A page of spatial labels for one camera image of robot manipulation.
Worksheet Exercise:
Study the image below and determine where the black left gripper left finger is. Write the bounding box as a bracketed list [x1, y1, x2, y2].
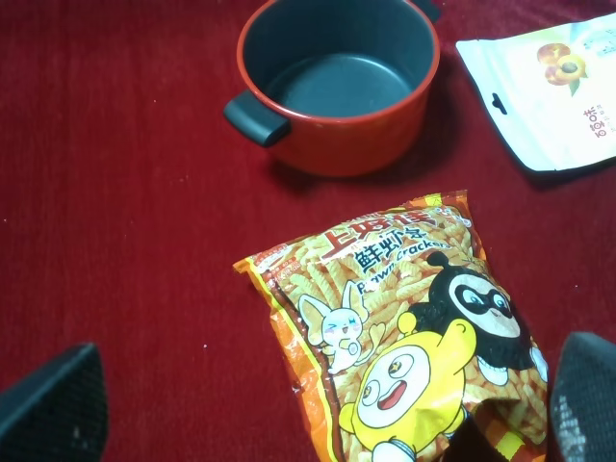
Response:
[1, 343, 109, 461]

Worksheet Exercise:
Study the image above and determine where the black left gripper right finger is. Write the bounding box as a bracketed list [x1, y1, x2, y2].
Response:
[550, 332, 615, 462]

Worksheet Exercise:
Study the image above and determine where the orange prawn cracker bag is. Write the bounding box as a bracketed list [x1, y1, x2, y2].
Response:
[235, 191, 549, 461]

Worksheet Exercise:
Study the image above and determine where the red tablecloth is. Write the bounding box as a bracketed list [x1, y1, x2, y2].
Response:
[1, 1, 615, 461]

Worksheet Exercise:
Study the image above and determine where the white dried fruit pouch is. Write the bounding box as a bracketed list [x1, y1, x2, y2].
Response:
[456, 14, 615, 172]

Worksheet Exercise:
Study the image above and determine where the red pot with black handles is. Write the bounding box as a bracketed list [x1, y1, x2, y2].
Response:
[223, 0, 440, 177]

